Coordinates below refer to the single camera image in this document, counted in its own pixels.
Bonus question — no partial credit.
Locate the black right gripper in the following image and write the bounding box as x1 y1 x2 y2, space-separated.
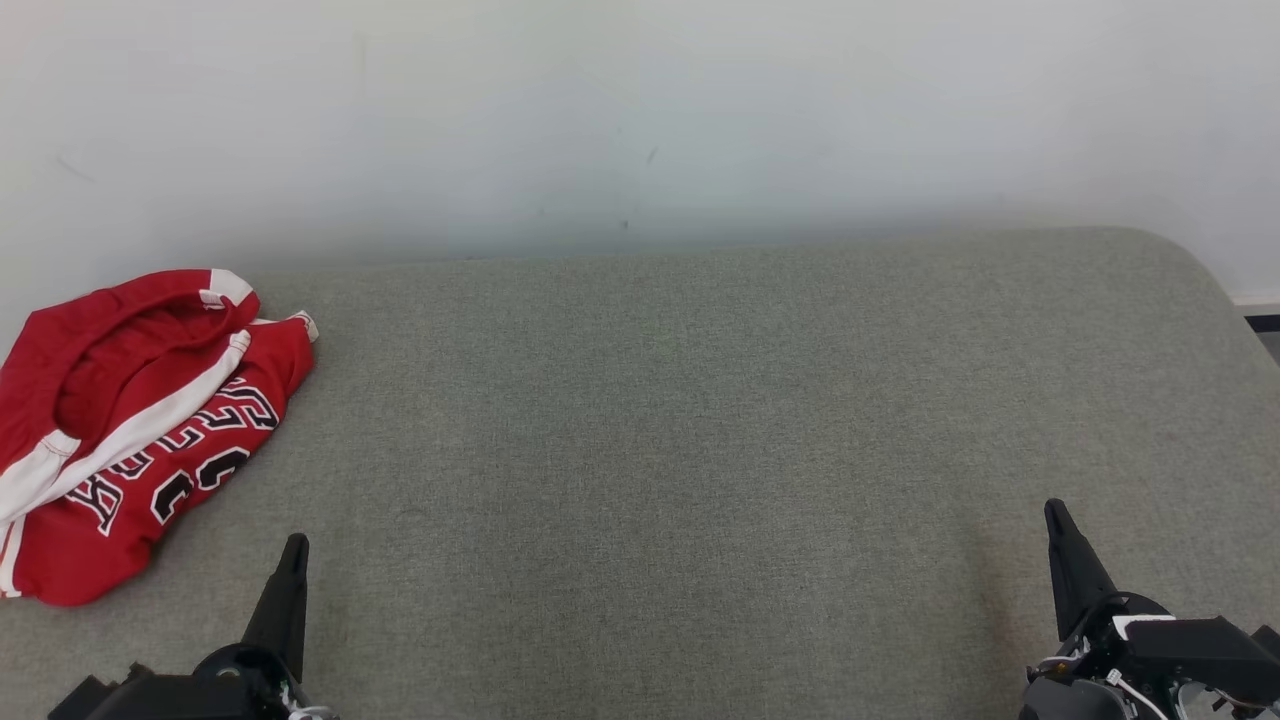
1020 498 1280 720

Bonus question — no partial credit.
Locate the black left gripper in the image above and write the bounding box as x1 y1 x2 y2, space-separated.
48 533 339 720

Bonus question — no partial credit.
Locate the red and white basketball jersey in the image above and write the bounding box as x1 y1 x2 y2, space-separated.
0 268 321 609

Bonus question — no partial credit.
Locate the thin white gripper cable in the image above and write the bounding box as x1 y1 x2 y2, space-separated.
1100 668 1169 720

